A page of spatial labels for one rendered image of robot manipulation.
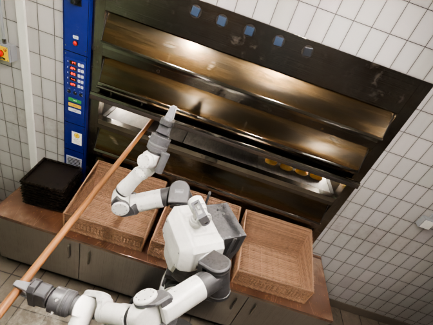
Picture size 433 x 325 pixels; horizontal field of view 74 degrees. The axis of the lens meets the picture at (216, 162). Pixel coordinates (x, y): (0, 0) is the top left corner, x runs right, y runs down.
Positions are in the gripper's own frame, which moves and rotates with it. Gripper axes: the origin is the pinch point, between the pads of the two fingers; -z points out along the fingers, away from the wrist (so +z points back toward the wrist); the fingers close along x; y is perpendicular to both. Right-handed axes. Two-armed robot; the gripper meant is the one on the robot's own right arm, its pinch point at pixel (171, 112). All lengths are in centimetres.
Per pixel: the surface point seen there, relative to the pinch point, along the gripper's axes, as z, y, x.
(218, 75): -27, -13, -53
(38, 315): 172, 33, -51
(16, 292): 75, 22, 35
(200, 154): 26, -24, -76
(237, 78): -30, -24, -52
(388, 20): -85, -80, -27
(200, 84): -18, -6, -58
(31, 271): 72, 22, 28
